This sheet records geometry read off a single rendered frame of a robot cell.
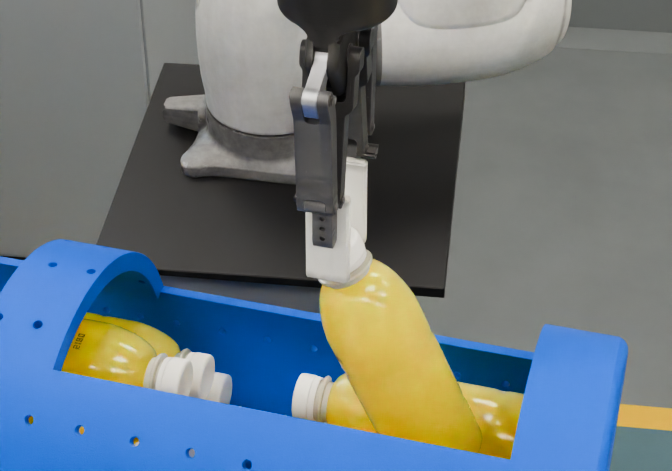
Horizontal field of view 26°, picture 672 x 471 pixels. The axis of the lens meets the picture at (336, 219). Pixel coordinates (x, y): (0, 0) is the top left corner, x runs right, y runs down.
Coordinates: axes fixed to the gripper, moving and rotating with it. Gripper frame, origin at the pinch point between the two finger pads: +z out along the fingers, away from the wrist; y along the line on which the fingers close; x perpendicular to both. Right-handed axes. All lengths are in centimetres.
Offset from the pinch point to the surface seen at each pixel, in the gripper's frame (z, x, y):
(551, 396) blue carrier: 11.0, 16.1, 1.7
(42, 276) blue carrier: 10.8, -23.9, -1.0
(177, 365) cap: 16.7, -12.9, -0.2
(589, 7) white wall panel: 125, -5, -273
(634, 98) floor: 134, 11, -244
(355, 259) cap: 2.3, 1.6, 1.0
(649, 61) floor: 133, 13, -264
